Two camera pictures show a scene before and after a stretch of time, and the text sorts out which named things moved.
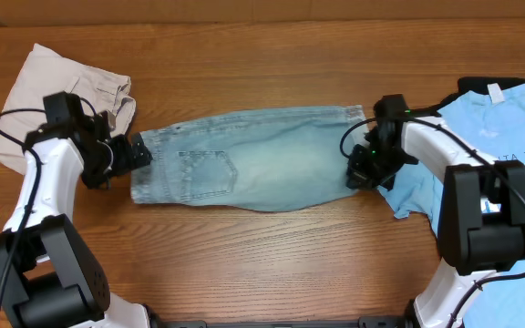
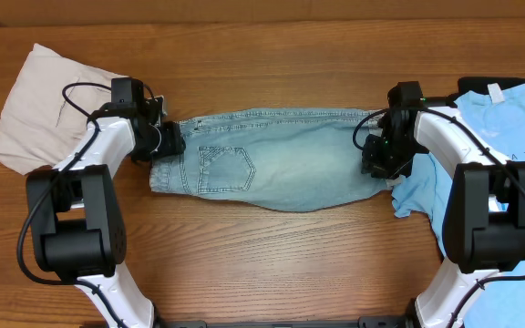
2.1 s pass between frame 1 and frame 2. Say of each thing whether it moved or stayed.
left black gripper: moved
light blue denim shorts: moved
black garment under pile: stayed
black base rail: stayed
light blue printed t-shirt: stayed
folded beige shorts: stayed
